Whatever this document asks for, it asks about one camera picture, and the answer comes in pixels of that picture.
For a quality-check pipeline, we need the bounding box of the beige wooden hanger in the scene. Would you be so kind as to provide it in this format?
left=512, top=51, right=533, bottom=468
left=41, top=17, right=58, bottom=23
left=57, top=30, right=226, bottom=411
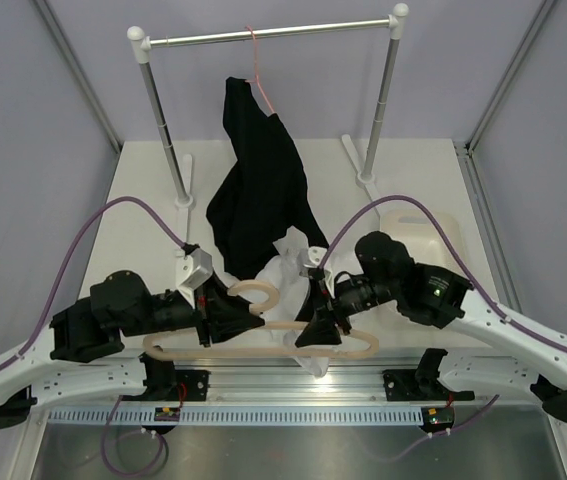
left=125, top=279, right=379, bottom=361

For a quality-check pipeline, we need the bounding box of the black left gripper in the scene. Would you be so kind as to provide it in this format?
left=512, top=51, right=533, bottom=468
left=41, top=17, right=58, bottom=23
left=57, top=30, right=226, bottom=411
left=120, top=268, right=266, bottom=347

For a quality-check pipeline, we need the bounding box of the white slotted cable duct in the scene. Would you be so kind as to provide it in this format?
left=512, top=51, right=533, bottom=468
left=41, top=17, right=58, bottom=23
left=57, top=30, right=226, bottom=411
left=48, top=405, right=424, bottom=426

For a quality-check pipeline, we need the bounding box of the aluminium rail base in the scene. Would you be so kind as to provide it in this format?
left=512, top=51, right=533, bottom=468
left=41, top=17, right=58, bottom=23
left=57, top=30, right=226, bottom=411
left=27, top=344, right=514, bottom=406

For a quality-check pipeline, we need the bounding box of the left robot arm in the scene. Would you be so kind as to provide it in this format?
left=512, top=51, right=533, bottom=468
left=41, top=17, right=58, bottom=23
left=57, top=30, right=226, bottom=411
left=0, top=271, right=265, bottom=430

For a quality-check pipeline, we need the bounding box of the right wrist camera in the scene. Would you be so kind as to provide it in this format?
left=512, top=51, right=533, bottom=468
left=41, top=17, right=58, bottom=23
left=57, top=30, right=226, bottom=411
left=297, top=247, right=331, bottom=278

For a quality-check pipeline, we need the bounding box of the pink wire hanger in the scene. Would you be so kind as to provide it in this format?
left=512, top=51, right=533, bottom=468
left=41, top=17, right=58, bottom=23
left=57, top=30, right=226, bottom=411
left=245, top=25, right=276, bottom=115

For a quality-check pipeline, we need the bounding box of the white t shirt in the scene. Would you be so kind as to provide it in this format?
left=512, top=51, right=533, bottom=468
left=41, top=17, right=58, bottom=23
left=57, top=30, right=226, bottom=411
left=250, top=227, right=364, bottom=379

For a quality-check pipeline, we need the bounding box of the silver clothes rack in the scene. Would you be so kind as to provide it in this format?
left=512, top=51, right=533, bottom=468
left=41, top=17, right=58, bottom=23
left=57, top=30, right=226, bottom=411
left=127, top=3, right=410, bottom=235

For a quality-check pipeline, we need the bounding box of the white plastic bin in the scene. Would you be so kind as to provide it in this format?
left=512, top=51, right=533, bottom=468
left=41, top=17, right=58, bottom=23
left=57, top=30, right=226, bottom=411
left=379, top=209, right=466, bottom=276

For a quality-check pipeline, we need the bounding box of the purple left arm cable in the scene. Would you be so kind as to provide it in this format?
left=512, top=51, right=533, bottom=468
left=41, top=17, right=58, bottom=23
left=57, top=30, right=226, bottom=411
left=0, top=197, right=194, bottom=474

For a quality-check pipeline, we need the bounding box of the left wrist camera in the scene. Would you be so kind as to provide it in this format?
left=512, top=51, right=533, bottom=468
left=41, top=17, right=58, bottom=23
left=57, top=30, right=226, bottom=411
left=175, top=243, right=214, bottom=307

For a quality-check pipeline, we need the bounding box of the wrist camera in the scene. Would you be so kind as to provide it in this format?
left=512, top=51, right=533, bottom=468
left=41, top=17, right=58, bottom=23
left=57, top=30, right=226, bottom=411
left=175, top=243, right=214, bottom=307
left=297, top=247, right=331, bottom=278

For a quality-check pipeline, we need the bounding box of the black t shirt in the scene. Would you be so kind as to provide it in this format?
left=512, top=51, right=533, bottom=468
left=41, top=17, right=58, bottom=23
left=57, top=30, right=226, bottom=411
left=206, top=77, right=329, bottom=280

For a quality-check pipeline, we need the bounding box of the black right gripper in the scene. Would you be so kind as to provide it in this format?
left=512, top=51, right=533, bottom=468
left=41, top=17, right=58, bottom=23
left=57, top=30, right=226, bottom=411
left=293, top=272, right=400, bottom=347

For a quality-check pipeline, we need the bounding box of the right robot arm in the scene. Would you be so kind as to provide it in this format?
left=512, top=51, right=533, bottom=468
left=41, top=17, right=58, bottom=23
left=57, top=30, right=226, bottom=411
left=295, top=231, right=567, bottom=423

